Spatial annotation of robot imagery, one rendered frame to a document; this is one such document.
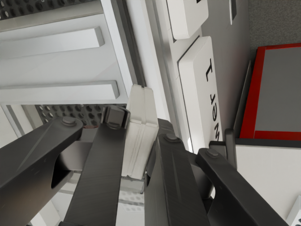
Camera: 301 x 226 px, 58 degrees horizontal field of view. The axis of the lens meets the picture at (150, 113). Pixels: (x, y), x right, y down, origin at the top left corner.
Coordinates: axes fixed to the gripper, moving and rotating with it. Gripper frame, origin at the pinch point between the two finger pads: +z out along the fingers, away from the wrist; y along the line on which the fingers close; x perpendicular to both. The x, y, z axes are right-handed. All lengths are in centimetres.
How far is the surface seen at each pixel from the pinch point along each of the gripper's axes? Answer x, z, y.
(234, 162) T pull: -9.6, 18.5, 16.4
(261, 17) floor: 18, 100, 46
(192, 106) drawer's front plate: -2.9, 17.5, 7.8
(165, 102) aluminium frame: -1.7, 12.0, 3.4
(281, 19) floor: 19, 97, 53
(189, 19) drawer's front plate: 7.0, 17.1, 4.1
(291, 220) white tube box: -24, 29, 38
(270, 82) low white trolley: -2, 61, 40
